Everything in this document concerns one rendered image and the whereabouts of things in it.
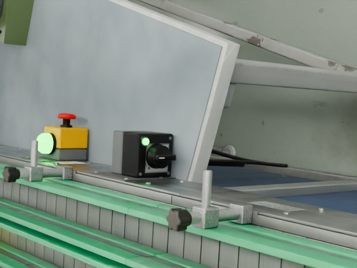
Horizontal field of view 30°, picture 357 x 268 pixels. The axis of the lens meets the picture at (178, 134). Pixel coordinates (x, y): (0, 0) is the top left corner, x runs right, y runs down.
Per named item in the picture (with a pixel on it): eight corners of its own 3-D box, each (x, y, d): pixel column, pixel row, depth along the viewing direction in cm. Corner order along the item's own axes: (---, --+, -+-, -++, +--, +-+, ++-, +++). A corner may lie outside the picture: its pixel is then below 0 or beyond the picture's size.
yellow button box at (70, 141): (71, 157, 149) (42, 157, 144) (73, 124, 149) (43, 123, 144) (88, 160, 144) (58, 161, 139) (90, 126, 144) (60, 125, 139)
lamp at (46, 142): (45, 152, 143) (32, 152, 142) (46, 132, 143) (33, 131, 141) (56, 155, 140) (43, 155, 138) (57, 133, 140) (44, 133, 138)
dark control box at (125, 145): (146, 172, 128) (110, 173, 123) (149, 130, 128) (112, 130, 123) (173, 177, 122) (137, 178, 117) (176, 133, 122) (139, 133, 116)
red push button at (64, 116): (53, 128, 144) (53, 112, 144) (69, 128, 147) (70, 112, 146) (62, 129, 141) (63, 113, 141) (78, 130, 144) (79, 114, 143)
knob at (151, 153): (164, 168, 121) (176, 170, 118) (145, 168, 118) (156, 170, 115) (166, 143, 121) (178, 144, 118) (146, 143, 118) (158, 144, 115)
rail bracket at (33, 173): (65, 177, 127) (-1, 180, 119) (67, 139, 127) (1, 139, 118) (76, 180, 124) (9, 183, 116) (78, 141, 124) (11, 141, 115)
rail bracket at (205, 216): (236, 219, 92) (161, 227, 84) (239, 167, 92) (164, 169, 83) (257, 225, 89) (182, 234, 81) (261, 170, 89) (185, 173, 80)
